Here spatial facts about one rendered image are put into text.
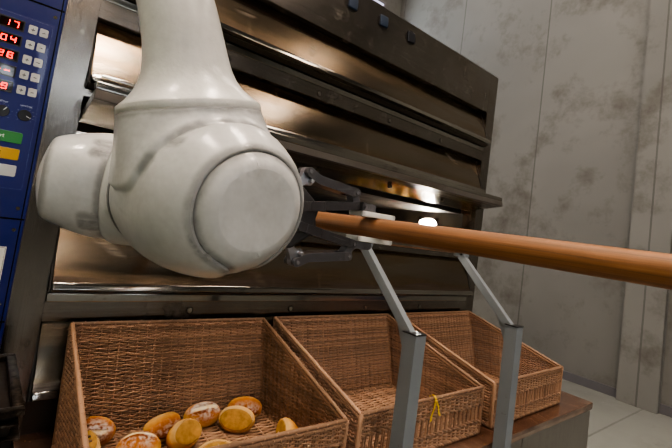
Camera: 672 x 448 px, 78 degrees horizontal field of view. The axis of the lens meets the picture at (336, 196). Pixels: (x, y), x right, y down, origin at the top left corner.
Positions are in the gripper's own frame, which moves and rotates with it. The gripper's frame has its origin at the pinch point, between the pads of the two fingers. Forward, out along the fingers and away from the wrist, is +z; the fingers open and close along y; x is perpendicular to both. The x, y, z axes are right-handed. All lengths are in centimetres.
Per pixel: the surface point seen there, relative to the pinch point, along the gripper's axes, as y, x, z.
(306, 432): 46, -29, 16
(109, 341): 38, -74, -16
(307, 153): -21, -64, 29
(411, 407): 40, -18, 39
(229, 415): 55, -59, 14
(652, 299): 23, -64, 408
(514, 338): 26, -19, 85
